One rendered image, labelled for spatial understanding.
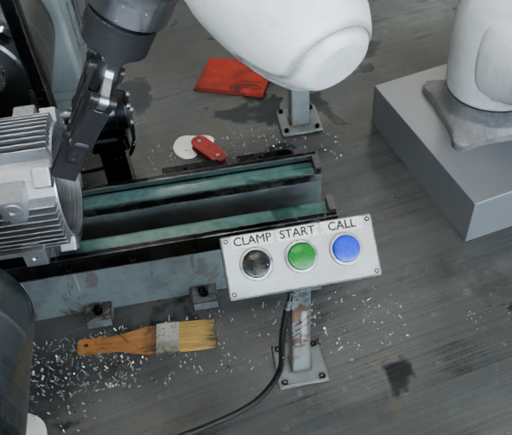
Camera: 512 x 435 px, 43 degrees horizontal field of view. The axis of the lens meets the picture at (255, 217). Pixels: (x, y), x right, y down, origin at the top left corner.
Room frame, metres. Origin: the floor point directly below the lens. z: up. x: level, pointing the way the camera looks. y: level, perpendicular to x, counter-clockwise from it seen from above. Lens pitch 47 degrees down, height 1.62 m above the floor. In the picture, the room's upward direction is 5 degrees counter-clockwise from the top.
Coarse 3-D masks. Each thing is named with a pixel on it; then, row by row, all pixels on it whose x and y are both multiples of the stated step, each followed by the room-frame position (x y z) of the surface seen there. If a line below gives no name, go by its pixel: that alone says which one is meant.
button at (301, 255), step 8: (296, 248) 0.45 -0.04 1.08; (304, 248) 0.45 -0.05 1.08; (312, 248) 0.45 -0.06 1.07; (288, 256) 0.45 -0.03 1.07; (296, 256) 0.44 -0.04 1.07; (304, 256) 0.44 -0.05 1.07; (312, 256) 0.44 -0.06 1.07; (296, 264) 0.44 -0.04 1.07; (304, 264) 0.44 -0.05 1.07; (312, 264) 0.44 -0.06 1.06
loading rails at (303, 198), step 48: (96, 192) 0.73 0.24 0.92; (144, 192) 0.72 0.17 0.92; (192, 192) 0.71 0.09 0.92; (240, 192) 0.72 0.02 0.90; (288, 192) 0.73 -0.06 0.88; (96, 240) 0.63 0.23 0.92; (144, 240) 0.62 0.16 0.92; (192, 240) 0.61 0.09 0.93; (48, 288) 0.59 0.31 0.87; (96, 288) 0.59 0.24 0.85; (144, 288) 0.60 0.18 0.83; (192, 288) 0.60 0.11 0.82
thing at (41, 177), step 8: (40, 112) 0.72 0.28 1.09; (56, 112) 0.72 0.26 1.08; (56, 120) 0.71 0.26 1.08; (32, 168) 0.60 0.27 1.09; (40, 168) 0.60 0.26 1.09; (48, 168) 0.60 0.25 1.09; (32, 176) 0.59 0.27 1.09; (40, 176) 0.59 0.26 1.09; (48, 176) 0.59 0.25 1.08; (80, 176) 0.73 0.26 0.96; (40, 184) 0.59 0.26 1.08; (48, 184) 0.59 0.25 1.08; (80, 184) 0.71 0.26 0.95; (72, 240) 0.59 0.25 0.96; (64, 248) 0.59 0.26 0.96; (72, 248) 0.59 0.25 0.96
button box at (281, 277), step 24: (360, 216) 0.48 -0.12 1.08; (240, 240) 0.47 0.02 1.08; (264, 240) 0.46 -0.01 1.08; (288, 240) 0.46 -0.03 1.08; (312, 240) 0.46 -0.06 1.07; (360, 240) 0.46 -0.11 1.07; (240, 264) 0.44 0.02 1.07; (288, 264) 0.44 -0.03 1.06; (336, 264) 0.44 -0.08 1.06; (360, 264) 0.44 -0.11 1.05; (240, 288) 0.42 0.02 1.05; (264, 288) 0.42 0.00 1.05; (288, 288) 0.42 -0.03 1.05
